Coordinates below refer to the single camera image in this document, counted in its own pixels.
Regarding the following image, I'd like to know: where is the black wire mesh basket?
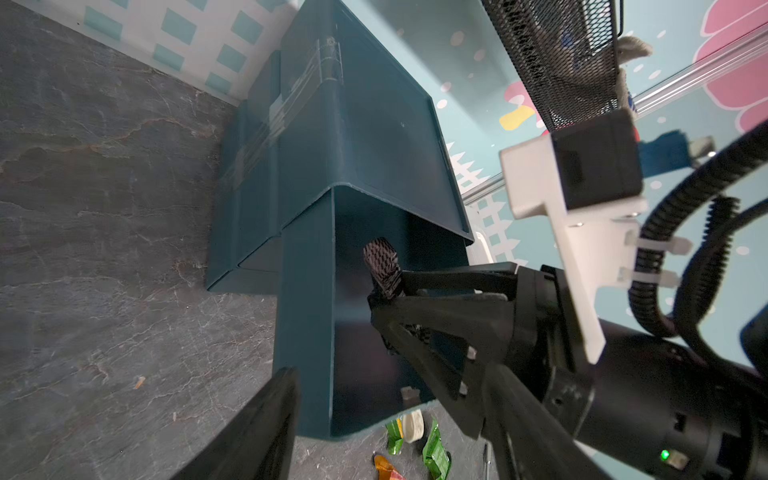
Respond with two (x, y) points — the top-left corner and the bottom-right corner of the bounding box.
(482, 0), (620, 132)

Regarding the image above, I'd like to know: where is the black cookie packet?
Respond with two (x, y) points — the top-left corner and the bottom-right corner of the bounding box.
(363, 237), (404, 300)

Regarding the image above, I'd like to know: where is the green cookie packet top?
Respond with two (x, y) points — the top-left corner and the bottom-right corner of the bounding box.
(385, 418), (405, 455)

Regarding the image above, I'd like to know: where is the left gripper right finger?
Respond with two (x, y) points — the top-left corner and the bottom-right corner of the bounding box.
(482, 364), (609, 479)

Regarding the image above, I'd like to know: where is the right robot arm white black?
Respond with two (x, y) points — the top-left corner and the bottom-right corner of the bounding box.
(369, 263), (767, 479)

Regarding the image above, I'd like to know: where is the dark teal drawer cabinet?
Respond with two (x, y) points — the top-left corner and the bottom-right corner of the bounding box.
(204, 1), (472, 294)

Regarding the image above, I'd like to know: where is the orange cookie packet top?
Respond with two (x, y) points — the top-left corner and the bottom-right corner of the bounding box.
(373, 454), (405, 480)

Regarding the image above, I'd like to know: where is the teal top drawer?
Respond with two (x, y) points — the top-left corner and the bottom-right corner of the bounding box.
(274, 186), (471, 441)

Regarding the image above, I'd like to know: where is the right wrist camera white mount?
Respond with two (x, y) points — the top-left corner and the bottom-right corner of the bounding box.
(499, 109), (648, 364)

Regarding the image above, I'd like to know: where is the green cookie packet right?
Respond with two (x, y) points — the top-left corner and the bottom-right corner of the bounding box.
(422, 420), (452, 480)

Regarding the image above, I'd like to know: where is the green cookie packet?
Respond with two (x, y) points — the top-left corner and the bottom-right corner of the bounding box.
(422, 420), (452, 480)
(385, 418), (405, 455)

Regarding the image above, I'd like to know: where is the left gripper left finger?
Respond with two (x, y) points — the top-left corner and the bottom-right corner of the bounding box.
(172, 368), (300, 480)

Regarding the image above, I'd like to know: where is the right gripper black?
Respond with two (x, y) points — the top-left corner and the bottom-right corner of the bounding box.
(371, 262), (594, 438)

